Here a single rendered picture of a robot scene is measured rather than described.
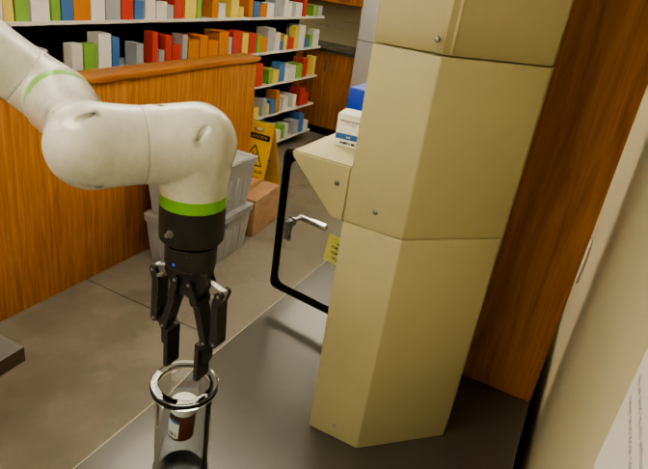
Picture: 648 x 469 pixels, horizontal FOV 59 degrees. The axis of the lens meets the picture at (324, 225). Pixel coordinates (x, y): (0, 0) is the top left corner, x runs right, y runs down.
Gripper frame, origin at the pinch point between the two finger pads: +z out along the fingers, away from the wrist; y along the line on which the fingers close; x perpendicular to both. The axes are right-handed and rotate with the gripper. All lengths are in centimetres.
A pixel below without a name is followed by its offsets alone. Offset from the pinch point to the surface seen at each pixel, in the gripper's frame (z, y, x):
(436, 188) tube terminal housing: -28.1, -26.6, -28.4
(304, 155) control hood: -28.1, -3.5, -25.3
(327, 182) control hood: -24.6, -8.6, -25.3
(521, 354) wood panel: 17, -47, -62
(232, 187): 73, 137, -214
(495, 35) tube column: -52, -29, -31
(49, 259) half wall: 100, 182, -118
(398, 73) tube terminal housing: -45, -18, -25
